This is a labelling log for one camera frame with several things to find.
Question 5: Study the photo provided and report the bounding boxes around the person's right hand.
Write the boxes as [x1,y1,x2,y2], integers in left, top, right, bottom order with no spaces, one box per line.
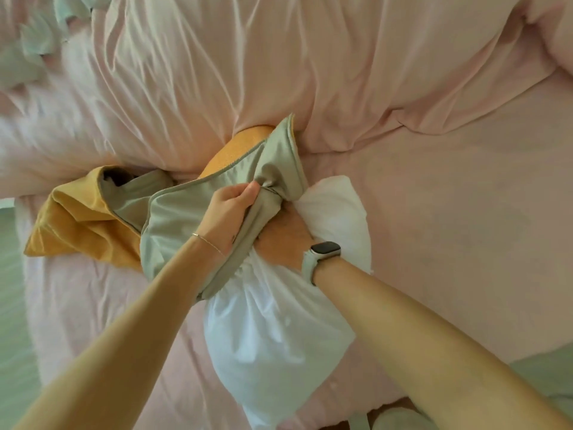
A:
[254,202,314,273]

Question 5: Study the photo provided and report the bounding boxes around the person's left hand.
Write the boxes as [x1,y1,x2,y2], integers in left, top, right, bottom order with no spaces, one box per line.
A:
[195,180,262,257]

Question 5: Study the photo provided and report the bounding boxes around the grey and orange pillowcase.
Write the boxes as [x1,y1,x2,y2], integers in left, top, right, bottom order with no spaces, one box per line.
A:
[139,113,310,303]
[23,164,175,270]

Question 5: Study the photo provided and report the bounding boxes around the white pillow insert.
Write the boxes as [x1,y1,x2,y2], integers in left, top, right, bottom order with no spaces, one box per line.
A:
[204,175,373,429]

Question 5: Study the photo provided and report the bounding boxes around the pink bed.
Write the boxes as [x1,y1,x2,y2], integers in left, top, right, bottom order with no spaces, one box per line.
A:
[16,66,573,430]

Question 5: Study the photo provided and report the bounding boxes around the person's right forearm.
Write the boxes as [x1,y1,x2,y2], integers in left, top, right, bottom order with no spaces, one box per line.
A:
[313,257,573,430]

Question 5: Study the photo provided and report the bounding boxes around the person's left forearm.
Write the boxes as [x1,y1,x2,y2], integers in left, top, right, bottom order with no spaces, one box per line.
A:
[13,236,224,430]

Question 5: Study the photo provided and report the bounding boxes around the person's white shorts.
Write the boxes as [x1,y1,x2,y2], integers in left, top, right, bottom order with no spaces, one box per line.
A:
[347,406,438,430]

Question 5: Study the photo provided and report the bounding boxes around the white smartwatch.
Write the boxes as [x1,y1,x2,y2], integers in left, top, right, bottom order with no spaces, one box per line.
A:
[301,240,343,287]

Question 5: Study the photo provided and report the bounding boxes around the pink ruffled duvet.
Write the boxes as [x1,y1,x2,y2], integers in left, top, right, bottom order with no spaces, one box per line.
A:
[0,0,558,200]

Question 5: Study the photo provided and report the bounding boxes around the pink pillow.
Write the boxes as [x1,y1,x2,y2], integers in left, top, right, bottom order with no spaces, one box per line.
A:
[523,0,573,76]

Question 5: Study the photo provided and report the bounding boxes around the thin gold bracelet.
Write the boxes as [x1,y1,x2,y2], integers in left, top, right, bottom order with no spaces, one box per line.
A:
[191,232,226,258]

